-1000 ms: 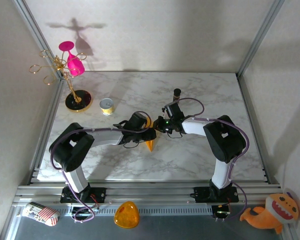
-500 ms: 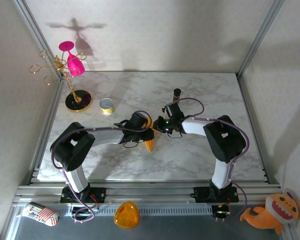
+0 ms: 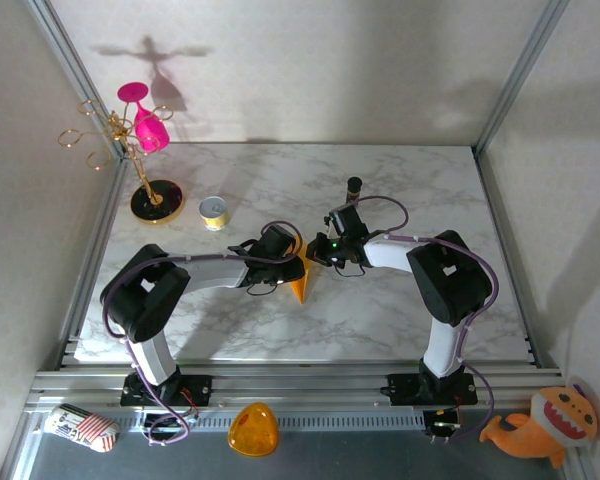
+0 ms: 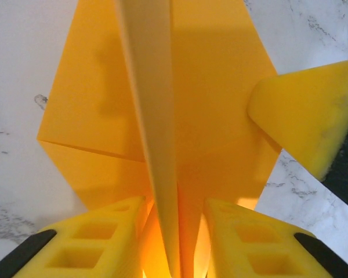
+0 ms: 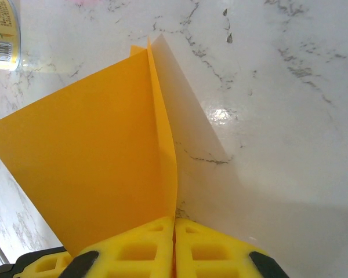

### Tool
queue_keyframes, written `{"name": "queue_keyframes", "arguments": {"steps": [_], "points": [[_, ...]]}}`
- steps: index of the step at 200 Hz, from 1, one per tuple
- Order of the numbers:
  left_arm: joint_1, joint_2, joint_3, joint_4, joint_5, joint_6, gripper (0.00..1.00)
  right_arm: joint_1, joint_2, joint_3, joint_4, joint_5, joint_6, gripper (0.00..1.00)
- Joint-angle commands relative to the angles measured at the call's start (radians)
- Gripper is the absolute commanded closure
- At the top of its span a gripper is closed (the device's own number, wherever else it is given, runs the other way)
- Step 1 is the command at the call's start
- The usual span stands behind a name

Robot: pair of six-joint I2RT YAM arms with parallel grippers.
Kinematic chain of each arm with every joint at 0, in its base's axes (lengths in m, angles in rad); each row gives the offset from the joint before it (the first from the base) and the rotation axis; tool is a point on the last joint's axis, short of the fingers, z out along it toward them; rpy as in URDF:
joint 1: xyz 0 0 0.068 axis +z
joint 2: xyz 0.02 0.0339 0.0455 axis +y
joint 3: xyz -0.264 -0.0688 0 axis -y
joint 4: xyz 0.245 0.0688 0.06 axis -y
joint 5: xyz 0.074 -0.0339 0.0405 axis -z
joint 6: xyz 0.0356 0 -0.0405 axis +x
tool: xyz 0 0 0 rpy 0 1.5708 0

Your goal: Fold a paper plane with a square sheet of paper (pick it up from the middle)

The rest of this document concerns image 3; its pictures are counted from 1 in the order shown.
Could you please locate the yellow tin can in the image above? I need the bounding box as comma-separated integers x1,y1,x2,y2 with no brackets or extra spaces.
198,195,230,232

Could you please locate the orange translucent plastic case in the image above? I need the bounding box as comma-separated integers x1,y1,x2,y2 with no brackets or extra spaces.
227,401,281,457

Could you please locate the pink plastic wine glass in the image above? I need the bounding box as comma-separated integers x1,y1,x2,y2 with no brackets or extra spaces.
117,82,172,154

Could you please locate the black controller box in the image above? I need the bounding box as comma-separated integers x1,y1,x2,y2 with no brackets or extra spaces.
142,412,191,435
423,408,462,437

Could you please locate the striped fabric pouch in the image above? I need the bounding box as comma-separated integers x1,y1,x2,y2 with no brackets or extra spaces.
43,402,122,454

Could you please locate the orange shark plush toy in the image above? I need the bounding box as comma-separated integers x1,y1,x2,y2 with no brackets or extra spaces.
478,377,600,470

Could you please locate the aluminium extrusion frame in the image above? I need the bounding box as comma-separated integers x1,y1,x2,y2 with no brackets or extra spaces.
0,0,596,480

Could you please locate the gold wire glass rack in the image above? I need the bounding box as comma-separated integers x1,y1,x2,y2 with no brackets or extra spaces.
57,98,185,225

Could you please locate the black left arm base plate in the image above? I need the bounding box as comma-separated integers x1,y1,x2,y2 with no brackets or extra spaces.
120,373,214,407

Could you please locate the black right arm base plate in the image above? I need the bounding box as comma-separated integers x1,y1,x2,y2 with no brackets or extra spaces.
387,372,479,406

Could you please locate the grey slotted cable duct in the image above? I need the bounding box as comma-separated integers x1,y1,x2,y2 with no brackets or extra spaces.
114,412,427,432

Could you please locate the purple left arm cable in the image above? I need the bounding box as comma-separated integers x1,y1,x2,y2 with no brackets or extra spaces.
102,221,304,447

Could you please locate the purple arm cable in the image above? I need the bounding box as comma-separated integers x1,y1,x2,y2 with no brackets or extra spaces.
102,221,304,447
357,194,499,442

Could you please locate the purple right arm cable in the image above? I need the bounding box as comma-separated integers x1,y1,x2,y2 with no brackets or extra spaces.
357,194,499,442

